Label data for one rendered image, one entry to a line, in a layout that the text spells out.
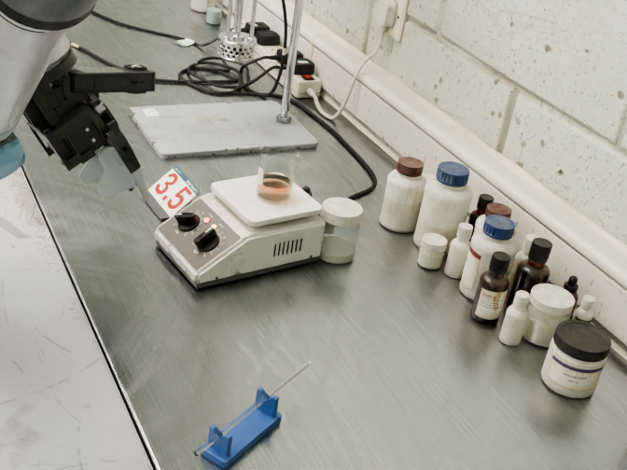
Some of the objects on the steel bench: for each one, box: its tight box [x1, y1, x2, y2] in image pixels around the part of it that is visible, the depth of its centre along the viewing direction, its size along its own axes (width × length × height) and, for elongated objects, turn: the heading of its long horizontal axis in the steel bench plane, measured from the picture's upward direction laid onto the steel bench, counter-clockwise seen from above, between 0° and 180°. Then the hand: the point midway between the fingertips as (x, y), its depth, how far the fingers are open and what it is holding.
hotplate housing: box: [155, 193, 326, 289], centre depth 126 cm, size 22×13×8 cm, turn 110°
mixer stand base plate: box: [129, 101, 318, 159], centre depth 164 cm, size 30×20×1 cm, turn 102°
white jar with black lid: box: [541, 320, 611, 398], centre depth 110 cm, size 7×7×7 cm
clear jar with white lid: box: [318, 198, 363, 265], centre depth 129 cm, size 6×6×8 cm
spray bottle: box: [205, 0, 223, 25], centre depth 216 cm, size 4×4×11 cm
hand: (138, 184), depth 117 cm, fingers open, 3 cm apart
